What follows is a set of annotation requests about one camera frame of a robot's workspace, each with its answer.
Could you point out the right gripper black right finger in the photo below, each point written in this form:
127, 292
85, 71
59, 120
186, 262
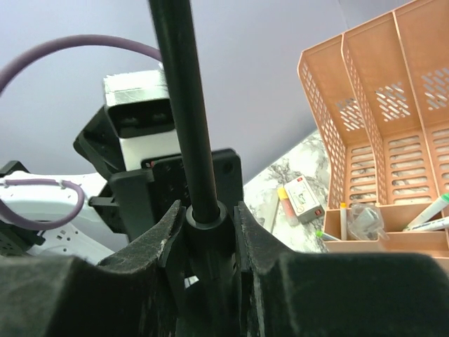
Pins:
287, 293

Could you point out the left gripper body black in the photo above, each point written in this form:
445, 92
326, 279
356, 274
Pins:
131, 202

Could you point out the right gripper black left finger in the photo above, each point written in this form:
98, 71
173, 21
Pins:
127, 294

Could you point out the black microphone stand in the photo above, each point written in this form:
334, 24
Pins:
212, 307

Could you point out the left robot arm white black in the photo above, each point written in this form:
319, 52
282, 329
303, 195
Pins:
60, 215

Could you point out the white remote red button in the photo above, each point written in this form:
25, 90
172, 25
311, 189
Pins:
305, 203

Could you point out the yellow capped pen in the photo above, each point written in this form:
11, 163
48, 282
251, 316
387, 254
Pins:
287, 207

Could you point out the clear plastic bag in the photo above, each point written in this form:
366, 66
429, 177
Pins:
366, 223

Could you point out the green capped marker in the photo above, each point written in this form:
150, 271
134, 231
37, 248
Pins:
423, 222

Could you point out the peach plastic file organizer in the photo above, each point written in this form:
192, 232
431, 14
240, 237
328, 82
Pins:
379, 96

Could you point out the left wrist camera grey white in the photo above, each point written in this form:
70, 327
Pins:
137, 104

